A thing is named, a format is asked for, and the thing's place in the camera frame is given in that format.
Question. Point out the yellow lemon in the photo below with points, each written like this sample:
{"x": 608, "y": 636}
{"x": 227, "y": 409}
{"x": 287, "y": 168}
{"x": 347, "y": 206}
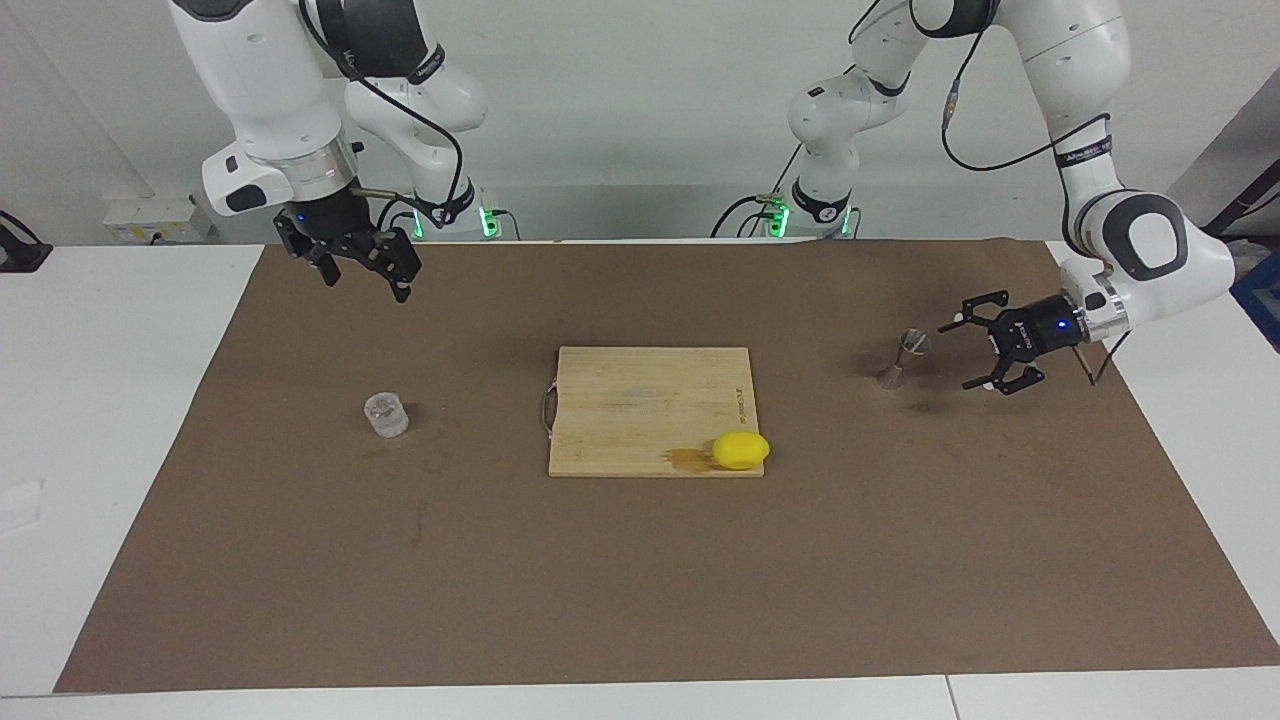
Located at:
{"x": 741, "y": 451}

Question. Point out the pale crumpled bag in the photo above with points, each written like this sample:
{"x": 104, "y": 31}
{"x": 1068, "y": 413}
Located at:
{"x": 1240, "y": 260}

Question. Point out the white paper piece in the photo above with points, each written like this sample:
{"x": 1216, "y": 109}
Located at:
{"x": 20, "y": 507}

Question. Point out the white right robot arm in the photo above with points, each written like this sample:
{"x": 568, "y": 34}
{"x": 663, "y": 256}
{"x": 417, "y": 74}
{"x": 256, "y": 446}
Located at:
{"x": 260, "y": 90}

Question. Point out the blue box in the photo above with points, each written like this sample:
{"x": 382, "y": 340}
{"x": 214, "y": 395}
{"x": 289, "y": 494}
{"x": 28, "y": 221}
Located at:
{"x": 1265, "y": 300}

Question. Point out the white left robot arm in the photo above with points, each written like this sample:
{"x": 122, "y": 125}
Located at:
{"x": 1150, "y": 240}

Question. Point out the black clamp object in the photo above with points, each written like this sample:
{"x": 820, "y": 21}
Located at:
{"x": 20, "y": 255}

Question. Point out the black tripod stand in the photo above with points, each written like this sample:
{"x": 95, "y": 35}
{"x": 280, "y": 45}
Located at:
{"x": 1245, "y": 205}

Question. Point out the bamboo cutting board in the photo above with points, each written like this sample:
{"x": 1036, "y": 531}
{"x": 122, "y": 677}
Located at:
{"x": 640, "y": 410}

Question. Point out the brown table mat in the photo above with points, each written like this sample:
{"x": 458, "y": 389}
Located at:
{"x": 640, "y": 580}

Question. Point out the clear glass cup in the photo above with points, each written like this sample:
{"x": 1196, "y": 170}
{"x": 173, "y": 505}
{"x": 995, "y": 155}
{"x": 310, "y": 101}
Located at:
{"x": 386, "y": 415}

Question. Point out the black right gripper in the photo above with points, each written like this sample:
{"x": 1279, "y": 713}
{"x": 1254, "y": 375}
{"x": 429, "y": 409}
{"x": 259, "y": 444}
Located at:
{"x": 330, "y": 228}

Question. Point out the steel double jigger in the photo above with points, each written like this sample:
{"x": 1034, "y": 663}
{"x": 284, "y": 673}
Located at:
{"x": 915, "y": 343}

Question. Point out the white power strip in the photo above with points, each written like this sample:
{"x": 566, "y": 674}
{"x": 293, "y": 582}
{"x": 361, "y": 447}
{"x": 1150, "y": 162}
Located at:
{"x": 150, "y": 215}

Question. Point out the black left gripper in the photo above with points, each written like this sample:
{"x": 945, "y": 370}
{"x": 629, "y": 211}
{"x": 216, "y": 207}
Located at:
{"x": 1035, "y": 328}

